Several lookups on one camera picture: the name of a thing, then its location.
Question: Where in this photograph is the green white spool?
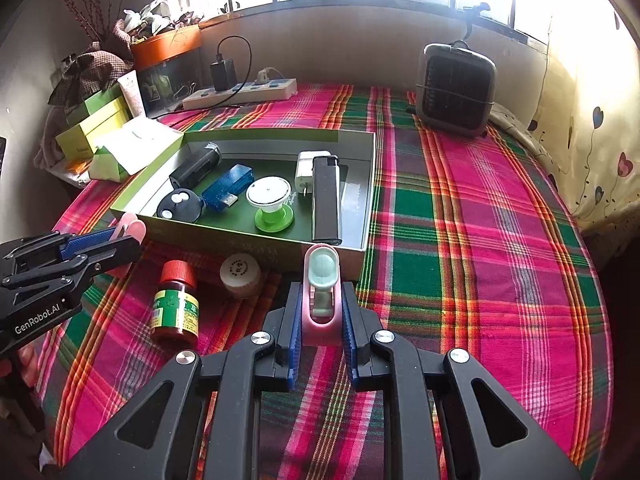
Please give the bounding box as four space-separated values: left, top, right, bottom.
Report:
245 176 294 233

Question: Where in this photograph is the black rectangular device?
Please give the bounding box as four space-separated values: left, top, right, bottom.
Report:
169 143 221 190

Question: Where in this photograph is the blue usb dongle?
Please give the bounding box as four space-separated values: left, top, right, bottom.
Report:
201 164 254 212

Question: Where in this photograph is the grey desk fan heater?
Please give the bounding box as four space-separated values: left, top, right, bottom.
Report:
416 40 497 138

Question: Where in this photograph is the light green paper bag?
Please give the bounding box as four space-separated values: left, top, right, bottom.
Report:
88 148 129 183

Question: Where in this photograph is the green cardboard tray box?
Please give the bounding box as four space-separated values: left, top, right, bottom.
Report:
111 128 376 281

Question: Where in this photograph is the heart pattern curtain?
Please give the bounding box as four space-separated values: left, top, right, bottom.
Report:
487 0 640 231

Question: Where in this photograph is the brown bottle red cap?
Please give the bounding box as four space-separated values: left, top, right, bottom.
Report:
150 260 200 351

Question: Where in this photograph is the white power strip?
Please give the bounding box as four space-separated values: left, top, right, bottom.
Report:
181 78 297 110

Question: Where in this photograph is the white power adapter plug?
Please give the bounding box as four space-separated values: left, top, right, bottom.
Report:
294 151 331 196

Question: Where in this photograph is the white paper sheet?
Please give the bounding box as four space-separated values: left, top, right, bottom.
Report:
102 116 182 176

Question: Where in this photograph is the orange black planter box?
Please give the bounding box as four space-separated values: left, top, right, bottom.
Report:
131 25 203 117

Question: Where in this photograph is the white round small container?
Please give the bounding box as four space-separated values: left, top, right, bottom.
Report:
219 254 262 299

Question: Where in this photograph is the person left hand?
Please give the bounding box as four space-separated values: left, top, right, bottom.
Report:
0 344 39 387

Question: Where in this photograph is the pink clip small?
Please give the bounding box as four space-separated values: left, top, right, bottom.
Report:
105 212 148 280

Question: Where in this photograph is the brown fabric bow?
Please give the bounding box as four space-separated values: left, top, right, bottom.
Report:
48 50 134 110

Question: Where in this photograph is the pink clip mint button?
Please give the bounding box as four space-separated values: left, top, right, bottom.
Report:
302 244 343 347

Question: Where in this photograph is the black round disc gadget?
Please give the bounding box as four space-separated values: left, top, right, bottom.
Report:
155 188 203 223

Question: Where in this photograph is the black charger with cable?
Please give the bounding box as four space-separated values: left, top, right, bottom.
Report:
209 35 253 107

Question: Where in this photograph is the yellow green boxes stack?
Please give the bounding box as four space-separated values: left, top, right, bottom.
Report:
55 86 131 162

